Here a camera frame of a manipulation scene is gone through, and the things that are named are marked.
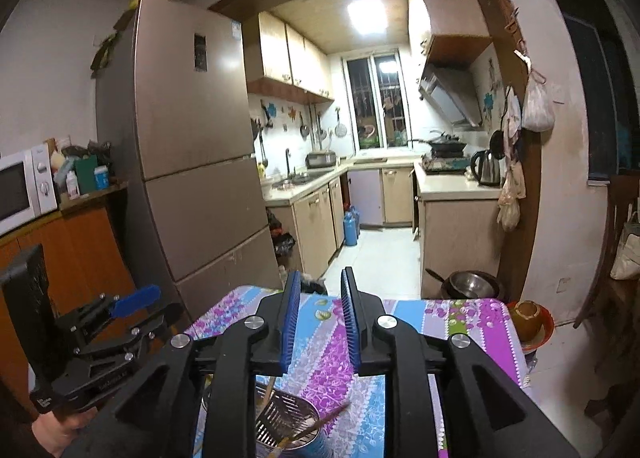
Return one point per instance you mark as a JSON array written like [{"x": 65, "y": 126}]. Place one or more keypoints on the dark wooden chair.
[{"x": 617, "y": 198}]

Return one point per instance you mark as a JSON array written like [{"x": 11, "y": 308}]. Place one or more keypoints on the slotted metal spatula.
[{"x": 272, "y": 413}]

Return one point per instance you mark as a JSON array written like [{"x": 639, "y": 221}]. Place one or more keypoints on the window side base cabinets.
[{"x": 380, "y": 193}]

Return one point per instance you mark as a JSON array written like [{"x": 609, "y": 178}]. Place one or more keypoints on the small hanging white bag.
[{"x": 512, "y": 121}]

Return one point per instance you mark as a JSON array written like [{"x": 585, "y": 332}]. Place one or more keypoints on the white tote bag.
[{"x": 627, "y": 250}]

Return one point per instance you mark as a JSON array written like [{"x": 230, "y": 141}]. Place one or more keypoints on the wooden chopstick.
[
  {"x": 320, "y": 420},
  {"x": 269, "y": 390}
]

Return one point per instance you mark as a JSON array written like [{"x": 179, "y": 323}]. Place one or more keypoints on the metal basin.
[{"x": 472, "y": 284}]

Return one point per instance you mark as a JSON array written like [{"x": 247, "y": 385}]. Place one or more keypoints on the black wok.
[{"x": 445, "y": 143}]

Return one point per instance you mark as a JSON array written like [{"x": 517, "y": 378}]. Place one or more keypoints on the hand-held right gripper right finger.
[{"x": 350, "y": 323}]

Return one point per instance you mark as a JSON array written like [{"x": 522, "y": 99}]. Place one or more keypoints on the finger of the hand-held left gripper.
[
  {"x": 150, "y": 328},
  {"x": 137, "y": 299}
]

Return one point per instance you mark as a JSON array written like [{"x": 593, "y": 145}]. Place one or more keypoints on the small blue white bottle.
[{"x": 101, "y": 178}]

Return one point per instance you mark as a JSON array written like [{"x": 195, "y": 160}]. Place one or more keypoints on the gas stove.
[{"x": 442, "y": 163}]

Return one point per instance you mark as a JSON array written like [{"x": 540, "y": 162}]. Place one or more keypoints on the black trash bag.
[{"x": 281, "y": 240}]

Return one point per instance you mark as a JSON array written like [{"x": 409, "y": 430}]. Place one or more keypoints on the kitchen faucet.
[{"x": 288, "y": 161}]

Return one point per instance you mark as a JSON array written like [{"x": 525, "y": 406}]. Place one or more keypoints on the sink counter base cabinets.
[{"x": 310, "y": 218}]

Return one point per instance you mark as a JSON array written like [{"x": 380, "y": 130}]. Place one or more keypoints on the hanging strainer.
[{"x": 340, "y": 128}]

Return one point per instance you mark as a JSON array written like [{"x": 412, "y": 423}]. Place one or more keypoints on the grey refrigerator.
[{"x": 190, "y": 163}]

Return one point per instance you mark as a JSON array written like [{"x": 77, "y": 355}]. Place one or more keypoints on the dark window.
[{"x": 600, "y": 88}]

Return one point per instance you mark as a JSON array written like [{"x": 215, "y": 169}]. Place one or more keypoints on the stove counter base cabinet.
[{"x": 460, "y": 233}]

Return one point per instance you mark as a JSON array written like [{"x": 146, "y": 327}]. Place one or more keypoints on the floral striped tablecloth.
[{"x": 325, "y": 363}]

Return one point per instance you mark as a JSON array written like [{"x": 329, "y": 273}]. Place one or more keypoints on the blue water bottle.
[{"x": 350, "y": 228}]

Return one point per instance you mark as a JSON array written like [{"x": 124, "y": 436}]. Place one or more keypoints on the dark items on refrigerator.
[{"x": 102, "y": 53}]

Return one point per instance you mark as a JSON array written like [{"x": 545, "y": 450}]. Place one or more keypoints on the white microwave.
[{"x": 20, "y": 188}]

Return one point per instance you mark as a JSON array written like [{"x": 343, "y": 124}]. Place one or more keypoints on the range hood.
[{"x": 450, "y": 93}]

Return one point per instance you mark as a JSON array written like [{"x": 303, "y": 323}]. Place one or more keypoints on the steel electric kettle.
[{"x": 486, "y": 169}]

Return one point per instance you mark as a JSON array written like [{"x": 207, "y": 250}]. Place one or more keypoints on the perforated utensil holder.
[{"x": 320, "y": 445}]

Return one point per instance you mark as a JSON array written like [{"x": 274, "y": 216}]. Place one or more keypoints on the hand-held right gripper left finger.
[{"x": 292, "y": 318}]

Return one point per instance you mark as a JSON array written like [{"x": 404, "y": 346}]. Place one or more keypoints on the hanging ladle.
[{"x": 304, "y": 128}]

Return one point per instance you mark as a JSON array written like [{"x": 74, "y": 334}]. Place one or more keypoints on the white plastic bag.
[{"x": 537, "y": 106}]

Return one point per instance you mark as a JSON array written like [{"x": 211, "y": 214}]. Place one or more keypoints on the kitchen window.
[{"x": 375, "y": 103}]

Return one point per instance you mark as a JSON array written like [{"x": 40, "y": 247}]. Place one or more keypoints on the person's left hand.
[{"x": 55, "y": 433}]

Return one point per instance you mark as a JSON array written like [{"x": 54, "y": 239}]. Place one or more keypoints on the cream hanging bags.
[{"x": 512, "y": 190}]

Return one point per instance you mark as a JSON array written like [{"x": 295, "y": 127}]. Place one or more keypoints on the hanging black frying pan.
[{"x": 496, "y": 144}]

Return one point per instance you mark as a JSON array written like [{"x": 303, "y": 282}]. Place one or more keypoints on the orange wooden cabinet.
[{"x": 75, "y": 248}]

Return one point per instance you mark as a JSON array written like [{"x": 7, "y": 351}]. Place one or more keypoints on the green box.
[{"x": 87, "y": 174}]

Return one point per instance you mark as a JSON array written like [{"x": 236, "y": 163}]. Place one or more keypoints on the beige cabinet above hood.
[{"x": 440, "y": 13}]

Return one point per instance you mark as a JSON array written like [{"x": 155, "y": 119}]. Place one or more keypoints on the beige wall cabinets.
[{"x": 287, "y": 58}]

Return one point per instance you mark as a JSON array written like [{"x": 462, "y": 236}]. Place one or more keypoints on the metal pot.
[{"x": 320, "y": 159}]

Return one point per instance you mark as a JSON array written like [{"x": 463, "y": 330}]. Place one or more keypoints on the ceiling light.
[{"x": 368, "y": 16}]

